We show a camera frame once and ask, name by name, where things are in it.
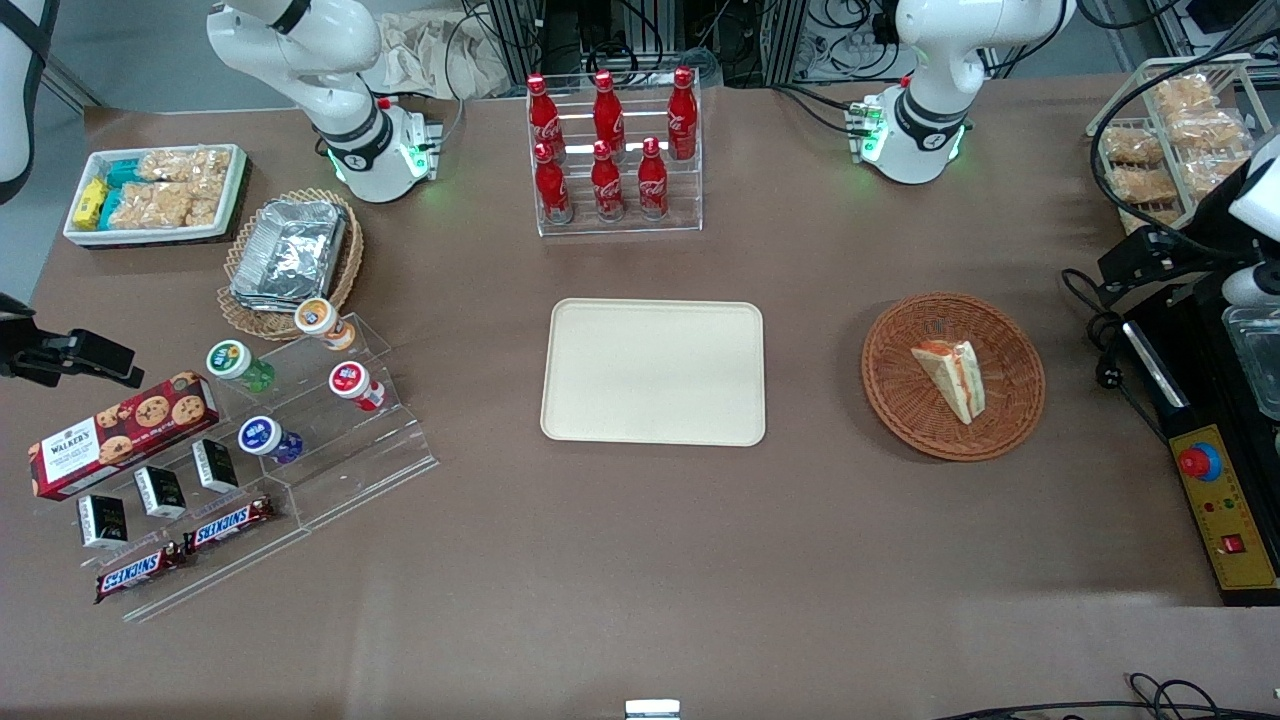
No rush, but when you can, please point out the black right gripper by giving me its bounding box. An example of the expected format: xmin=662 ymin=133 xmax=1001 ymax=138
xmin=0 ymin=293 xmax=145 ymax=390

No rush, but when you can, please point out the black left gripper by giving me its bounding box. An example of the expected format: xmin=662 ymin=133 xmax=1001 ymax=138
xmin=1097 ymin=225 xmax=1217 ymax=306

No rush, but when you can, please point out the triangle sandwich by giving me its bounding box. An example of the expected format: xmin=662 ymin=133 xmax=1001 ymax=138
xmin=910 ymin=339 xmax=987 ymax=426

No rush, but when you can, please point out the light tan wicker basket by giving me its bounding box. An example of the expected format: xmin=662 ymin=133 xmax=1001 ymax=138
xmin=217 ymin=187 xmax=365 ymax=342

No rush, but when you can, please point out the brown round wicker basket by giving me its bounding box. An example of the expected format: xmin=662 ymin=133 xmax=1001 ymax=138
xmin=861 ymin=292 xmax=1047 ymax=462

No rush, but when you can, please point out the cream plastic tray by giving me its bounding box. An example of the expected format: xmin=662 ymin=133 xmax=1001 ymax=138
xmin=540 ymin=298 xmax=767 ymax=447

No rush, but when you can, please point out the bagged fried snack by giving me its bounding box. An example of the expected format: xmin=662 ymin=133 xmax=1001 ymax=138
xmin=1164 ymin=109 xmax=1253 ymax=153
xmin=1180 ymin=150 xmax=1253 ymax=198
xmin=1149 ymin=75 xmax=1222 ymax=117
xmin=1099 ymin=126 xmax=1167 ymax=168
xmin=1109 ymin=165 xmax=1183 ymax=207

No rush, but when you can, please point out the red Walkers cookie box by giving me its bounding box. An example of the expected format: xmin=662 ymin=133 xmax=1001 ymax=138
xmin=28 ymin=371 xmax=222 ymax=502

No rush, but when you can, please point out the green lid drink cup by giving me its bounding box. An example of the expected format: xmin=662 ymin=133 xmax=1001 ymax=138
xmin=206 ymin=339 xmax=277 ymax=394

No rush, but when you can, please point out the small black box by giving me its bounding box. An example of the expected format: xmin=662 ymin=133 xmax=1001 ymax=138
xmin=191 ymin=439 xmax=240 ymax=494
xmin=133 ymin=466 xmax=188 ymax=520
xmin=77 ymin=494 xmax=130 ymax=550

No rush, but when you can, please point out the clear plastic container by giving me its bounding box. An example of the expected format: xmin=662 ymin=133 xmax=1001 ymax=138
xmin=1221 ymin=304 xmax=1280 ymax=422

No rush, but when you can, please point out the yellow snack pack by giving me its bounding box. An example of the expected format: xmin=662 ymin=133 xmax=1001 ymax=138
xmin=72 ymin=177 xmax=110 ymax=232

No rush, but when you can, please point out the clear bag of crackers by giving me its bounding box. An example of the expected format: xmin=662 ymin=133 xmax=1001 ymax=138
xmin=137 ymin=147 xmax=234 ymax=188
xmin=107 ymin=181 xmax=198 ymax=232

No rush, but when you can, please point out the silver foil packet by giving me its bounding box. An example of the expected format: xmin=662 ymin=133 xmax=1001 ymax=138
xmin=229 ymin=262 xmax=333 ymax=312

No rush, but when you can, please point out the blue lid drink cup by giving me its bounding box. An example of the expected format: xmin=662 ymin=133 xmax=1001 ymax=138
xmin=237 ymin=415 xmax=304 ymax=465

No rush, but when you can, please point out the Snickers chocolate bar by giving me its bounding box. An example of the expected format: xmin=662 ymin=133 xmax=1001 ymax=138
xmin=94 ymin=543 xmax=188 ymax=604
xmin=184 ymin=496 xmax=278 ymax=554

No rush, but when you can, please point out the white rectangular snack bin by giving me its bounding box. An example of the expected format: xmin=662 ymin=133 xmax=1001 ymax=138
xmin=62 ymin=144 xmax=249 ymax=248

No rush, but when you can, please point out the orange lid drink cup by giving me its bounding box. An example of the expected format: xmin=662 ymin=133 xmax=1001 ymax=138
xmin=294 ymin=298 xmax=357 ymax=352

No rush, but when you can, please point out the foil containers stack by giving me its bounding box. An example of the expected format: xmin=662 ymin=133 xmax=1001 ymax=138
xmin=255 ymin=199 xmax=349 ymax=293

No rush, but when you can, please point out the red lid drink cup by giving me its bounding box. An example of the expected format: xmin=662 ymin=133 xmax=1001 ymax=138
xmin=329 ymin=361 xmax=387 ymax=412

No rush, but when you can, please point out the black and yellow control box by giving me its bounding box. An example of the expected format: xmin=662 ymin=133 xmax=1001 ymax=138
xmin=1119 ymin=268 xmax=1280 ymax=608

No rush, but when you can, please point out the clear acrylic stepped stand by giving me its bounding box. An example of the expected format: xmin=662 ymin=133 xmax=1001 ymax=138
xmin=74 ymin=311 xmax=439 ymax=624

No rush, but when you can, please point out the beige crumpled cloth bag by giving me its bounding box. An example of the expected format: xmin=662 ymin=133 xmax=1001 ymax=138
xmin=378 ymin=8 xmax=513 ymax=102

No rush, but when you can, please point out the clear acrylic bottle rack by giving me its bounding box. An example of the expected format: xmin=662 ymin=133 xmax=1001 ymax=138
xmin=526 ymin=84 xmax=705 ymax=239

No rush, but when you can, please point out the red cola bottle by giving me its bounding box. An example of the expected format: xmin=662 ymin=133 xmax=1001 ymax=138
xmin=526 ymin=73 xmax=567 ymax=166
xmin=589 ymin=139 xmax=627 ymax=223
xmin=592 ymin=69 xmax=627 ymax=153
xmin=636 ymin=137 xmax=670 ymax=221
xmin=532 ymin=142 xmax=574 ymax=225
xmin=666 ymin=66 xmax=699 ymax=162

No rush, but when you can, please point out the black arm hose cable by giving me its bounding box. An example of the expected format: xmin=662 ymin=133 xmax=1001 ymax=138
xmin=1089 ymin=28 xmax=1280 ymax=263

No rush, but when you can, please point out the black power cable with plug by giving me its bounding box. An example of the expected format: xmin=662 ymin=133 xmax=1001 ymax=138
xmin=1060 ymin=267 xmax=1173 ymax=443

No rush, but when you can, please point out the white wire rack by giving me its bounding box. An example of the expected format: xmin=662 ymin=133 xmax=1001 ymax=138
xmin=1086 ymin=54 xmax=1278 ymax=238

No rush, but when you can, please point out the black looped cable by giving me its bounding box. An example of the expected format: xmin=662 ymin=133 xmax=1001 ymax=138
xmin=928 ymin=672 xmax=1280 ymax=720

